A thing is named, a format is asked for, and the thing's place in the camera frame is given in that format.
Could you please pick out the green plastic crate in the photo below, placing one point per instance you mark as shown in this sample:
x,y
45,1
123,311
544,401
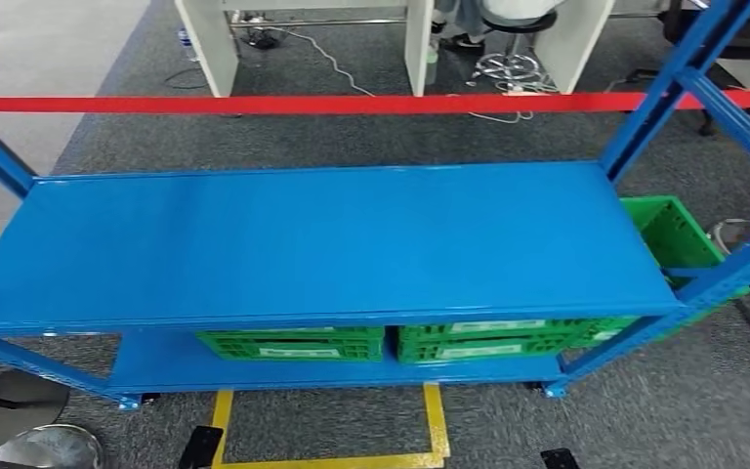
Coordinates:
x,y
485,340
666,233
291,343

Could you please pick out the red barrier belt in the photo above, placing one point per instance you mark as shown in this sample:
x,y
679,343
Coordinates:
x,y
284,103

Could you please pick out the pale plastic bottle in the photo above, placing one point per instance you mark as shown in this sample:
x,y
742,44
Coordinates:
x,y
431,65

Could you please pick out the yellow floor tape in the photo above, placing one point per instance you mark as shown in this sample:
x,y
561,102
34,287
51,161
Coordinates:
x,y
436,421

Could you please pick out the black stool with chrome base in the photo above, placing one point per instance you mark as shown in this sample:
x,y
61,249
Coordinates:
x,y
514,61

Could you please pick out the person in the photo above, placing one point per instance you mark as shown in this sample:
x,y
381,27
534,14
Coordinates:
x,y
478,16

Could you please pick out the white desk with metal bar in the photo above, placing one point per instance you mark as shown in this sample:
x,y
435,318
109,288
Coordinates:
x,y
207,45

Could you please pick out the clear water bottle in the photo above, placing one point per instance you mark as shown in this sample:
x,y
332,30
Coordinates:
x,y
186,42

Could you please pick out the white desk panel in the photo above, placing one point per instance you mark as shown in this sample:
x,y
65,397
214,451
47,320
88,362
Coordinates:
x,y
572,45

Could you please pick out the chrome round base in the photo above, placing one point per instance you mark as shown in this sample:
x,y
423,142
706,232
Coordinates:
x,y
737,236

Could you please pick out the black office chair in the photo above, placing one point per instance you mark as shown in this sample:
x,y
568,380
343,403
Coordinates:
x,y
737,32

